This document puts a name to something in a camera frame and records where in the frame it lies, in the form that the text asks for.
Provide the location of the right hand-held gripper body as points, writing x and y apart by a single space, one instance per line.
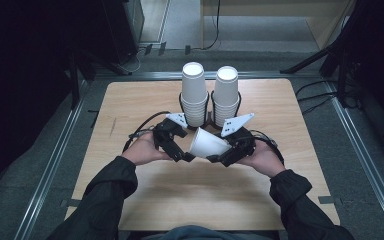
243 143

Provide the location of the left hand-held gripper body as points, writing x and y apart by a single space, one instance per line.
163 136

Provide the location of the single white paper cup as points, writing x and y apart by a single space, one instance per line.
208 144

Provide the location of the stack of white paper cups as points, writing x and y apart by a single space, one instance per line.
226 95
194 93

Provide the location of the person's left hand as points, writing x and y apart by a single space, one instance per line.
143 150

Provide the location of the person's right hand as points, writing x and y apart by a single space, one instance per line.
265 158

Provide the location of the person's lap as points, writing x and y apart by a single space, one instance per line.
190 233

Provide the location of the grey tape strip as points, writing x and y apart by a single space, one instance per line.
330 200
70 202

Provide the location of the dark metal stand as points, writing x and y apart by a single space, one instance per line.
75 80

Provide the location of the dark cabinet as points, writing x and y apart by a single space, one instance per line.
120 30

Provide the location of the black tripod stand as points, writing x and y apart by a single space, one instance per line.
340 43

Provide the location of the light wooden furniture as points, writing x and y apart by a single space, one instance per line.
323 20

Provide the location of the metal floor rail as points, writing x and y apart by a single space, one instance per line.
363 156
46 173

